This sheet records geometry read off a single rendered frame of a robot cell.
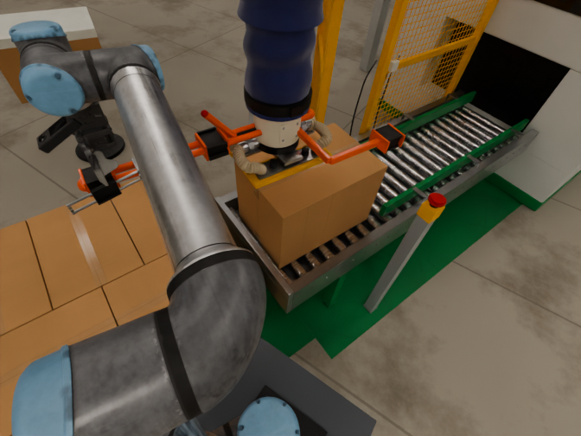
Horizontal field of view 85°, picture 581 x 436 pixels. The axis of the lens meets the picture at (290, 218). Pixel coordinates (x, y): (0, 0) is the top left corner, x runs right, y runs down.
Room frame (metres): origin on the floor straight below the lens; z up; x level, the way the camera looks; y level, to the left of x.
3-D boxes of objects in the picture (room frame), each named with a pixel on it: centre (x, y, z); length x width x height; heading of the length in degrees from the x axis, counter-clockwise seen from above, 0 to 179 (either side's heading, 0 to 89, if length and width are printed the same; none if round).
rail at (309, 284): (1.43, -0.91, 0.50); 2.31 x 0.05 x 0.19; 131
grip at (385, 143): (0.97, -0.31, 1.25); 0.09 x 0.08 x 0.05; 37
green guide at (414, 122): (2.11, -0.79, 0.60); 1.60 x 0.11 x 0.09; 131
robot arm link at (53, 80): (0.54, 0.46, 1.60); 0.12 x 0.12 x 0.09; 32
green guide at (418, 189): (1.70, -1.14, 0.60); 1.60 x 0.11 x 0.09; 131
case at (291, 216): (1.14, -0.07, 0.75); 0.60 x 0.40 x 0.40; 130
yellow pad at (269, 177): (0.92, 0.03, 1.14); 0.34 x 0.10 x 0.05; 127
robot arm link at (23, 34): (0.63, 0.53, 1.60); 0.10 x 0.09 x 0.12; 32
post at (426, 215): (0.90, -0.57, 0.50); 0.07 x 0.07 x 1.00; 41
